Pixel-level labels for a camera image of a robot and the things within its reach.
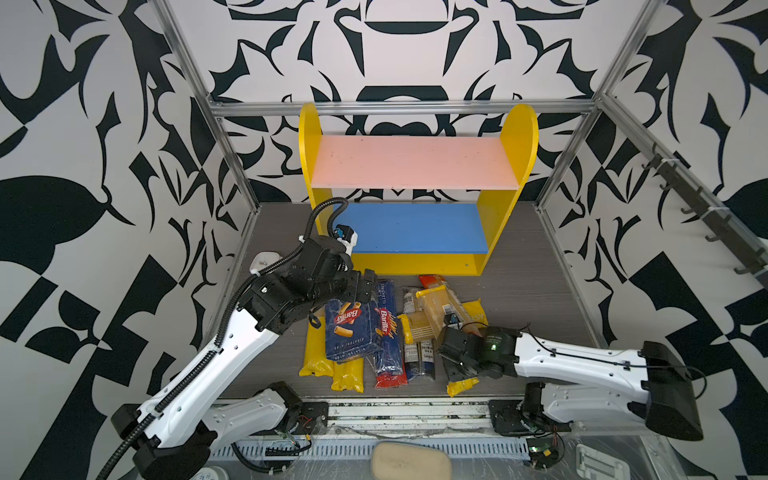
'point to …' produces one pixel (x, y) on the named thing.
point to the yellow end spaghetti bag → (454, 389)
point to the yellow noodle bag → (474, 313)
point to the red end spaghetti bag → (429, 280)
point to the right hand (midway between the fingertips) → (448, 369)
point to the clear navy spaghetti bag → (418, 356)
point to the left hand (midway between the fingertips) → (359, 267)
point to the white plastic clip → (592, 464)
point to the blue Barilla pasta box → (349, 328)
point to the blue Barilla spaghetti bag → (386, 358)
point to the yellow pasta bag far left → (316, 360)
